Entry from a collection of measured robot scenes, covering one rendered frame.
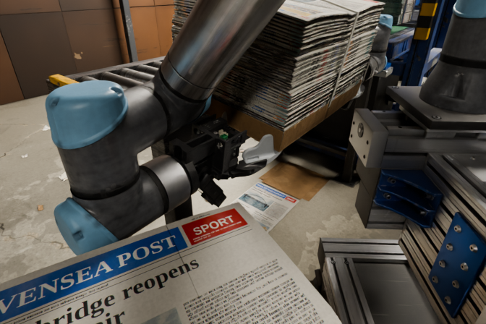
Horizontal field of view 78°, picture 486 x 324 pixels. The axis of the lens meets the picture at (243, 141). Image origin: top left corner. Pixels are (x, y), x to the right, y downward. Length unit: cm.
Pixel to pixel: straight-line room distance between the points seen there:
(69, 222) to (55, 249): 128
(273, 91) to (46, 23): 344
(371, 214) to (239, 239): 55
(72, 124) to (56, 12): 354
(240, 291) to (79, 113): 21
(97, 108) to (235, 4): 16
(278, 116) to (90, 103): 30
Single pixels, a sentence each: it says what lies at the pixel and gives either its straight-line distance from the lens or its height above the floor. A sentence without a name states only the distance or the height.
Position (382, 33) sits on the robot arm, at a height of 91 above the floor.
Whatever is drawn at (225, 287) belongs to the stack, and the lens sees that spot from 27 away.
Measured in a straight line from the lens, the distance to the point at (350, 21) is 63.
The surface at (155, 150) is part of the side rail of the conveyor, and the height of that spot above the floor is 75.
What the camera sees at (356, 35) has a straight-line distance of 70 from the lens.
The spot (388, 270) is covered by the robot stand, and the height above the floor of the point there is 21.
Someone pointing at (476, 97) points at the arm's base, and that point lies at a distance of 74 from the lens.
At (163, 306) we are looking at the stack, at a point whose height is 83.
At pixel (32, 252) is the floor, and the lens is 168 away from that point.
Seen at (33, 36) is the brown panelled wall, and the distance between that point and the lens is 378.
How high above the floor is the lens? 104
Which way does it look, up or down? 28 degrees down
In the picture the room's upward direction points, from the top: straight up
